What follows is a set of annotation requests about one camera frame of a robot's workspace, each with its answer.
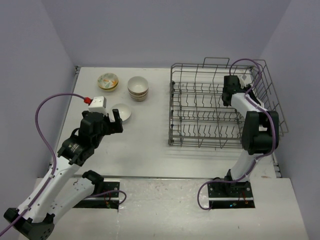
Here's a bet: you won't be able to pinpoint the yellow patterned bowl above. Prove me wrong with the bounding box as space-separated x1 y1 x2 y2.
98 81 119 92

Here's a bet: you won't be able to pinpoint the grey wire dish rack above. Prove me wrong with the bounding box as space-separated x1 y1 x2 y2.
168 57 289 149

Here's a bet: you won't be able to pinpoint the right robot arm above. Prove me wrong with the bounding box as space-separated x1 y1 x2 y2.
221 75 279 197

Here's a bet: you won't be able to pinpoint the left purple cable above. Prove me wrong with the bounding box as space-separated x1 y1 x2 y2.
0 92 92 238

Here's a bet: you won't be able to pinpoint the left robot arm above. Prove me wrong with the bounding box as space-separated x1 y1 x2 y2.
3 109 123 240

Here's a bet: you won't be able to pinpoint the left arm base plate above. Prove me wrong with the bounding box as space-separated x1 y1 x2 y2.
74 181 120 210

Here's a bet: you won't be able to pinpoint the beige bowl brown pattern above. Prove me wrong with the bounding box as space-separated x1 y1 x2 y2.
131 96 147 102

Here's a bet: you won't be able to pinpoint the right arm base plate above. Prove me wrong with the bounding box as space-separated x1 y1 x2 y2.
207 181 255 210

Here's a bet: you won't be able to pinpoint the white bowl green leaves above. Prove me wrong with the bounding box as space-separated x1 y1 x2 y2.
97 73 119 85

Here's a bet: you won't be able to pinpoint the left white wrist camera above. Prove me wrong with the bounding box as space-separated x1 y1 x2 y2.
88 96 109 116

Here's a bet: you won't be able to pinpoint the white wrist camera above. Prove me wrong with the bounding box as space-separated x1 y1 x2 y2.
238 73 247 83
88 96 109 116

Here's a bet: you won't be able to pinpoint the beige bowl white flower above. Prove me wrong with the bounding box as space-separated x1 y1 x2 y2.
129 91 148 99

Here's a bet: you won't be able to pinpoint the beige bowl orange flower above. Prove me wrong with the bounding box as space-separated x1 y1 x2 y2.
127 76 149 94

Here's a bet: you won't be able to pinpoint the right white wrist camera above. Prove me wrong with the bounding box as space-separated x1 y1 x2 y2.
238 73 247 83

